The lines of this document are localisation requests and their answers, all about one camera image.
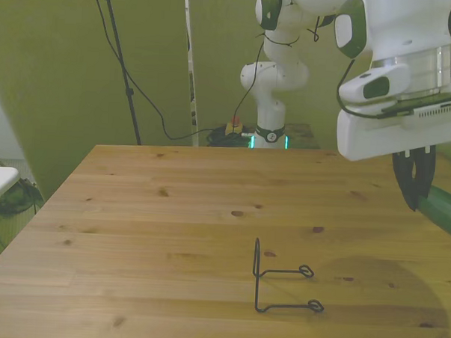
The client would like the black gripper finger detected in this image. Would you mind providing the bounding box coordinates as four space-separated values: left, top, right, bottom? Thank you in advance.
413 144 438 200
389 149 422 212

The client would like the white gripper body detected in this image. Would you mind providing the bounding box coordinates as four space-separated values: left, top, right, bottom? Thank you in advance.
334 100 451 167

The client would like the green cylindrical object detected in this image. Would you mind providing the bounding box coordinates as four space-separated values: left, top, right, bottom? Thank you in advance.
415 183 451 242

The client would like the red and yellow emergency stop button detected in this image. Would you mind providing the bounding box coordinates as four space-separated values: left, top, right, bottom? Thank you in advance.
226 116 245 136

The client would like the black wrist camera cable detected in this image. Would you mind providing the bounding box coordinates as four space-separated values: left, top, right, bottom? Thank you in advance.
335 57 387 120

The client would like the green wrist camera circuit board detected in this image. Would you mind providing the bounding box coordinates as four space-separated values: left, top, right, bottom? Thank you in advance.
377 59 451 120

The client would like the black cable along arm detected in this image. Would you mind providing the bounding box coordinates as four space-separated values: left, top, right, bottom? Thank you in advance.
232 29 267 135

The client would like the black cable bundle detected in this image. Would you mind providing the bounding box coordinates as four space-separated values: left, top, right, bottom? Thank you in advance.
205 125 253 149

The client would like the black wire plate stand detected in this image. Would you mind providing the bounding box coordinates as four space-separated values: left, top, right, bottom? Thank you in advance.
250 237 328 317

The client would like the white room divider post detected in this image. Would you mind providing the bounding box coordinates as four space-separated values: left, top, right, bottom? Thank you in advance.
177 0 206 147

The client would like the black cable from tripod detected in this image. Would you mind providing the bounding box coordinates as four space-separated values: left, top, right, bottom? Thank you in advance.
83 0 221 142

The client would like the black camera tripod stand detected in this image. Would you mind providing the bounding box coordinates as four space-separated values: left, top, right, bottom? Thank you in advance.
82 0 149 147

